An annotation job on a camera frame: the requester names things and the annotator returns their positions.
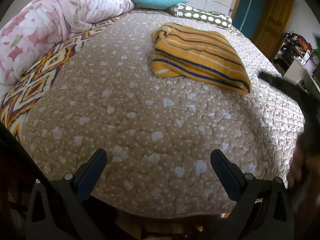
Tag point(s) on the beige dotted quilted bedspread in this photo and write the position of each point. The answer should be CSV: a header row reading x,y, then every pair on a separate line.
x,y
150,117

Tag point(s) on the wooden door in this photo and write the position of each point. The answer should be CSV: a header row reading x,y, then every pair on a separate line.
x,y
272,25

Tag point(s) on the white cabinet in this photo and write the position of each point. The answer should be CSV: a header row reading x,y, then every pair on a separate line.
x,y
296,71

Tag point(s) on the green bolster pillow white print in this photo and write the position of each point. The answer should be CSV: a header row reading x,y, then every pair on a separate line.
x,y
200,16

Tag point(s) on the yellow striped sweater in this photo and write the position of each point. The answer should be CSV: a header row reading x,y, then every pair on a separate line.
x,y
200,57

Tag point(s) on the teal panel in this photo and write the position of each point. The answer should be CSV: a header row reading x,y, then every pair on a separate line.
x,y
250,10

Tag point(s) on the cluttered shelf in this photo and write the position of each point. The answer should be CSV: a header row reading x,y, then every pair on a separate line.
x,y
297,42

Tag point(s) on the pink floral duvet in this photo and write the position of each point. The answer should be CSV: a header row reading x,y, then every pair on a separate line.
x,y
37,30

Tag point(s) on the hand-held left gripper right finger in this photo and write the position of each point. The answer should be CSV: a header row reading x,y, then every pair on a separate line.
x,y
228,177

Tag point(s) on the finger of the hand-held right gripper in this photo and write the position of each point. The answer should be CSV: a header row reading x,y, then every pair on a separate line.
x,y
277,81

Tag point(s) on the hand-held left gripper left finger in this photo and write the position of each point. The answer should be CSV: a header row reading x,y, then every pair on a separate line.
x,y
86,180

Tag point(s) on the zigzag patterned blanket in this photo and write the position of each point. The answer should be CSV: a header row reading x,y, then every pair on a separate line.
x,y
27,92

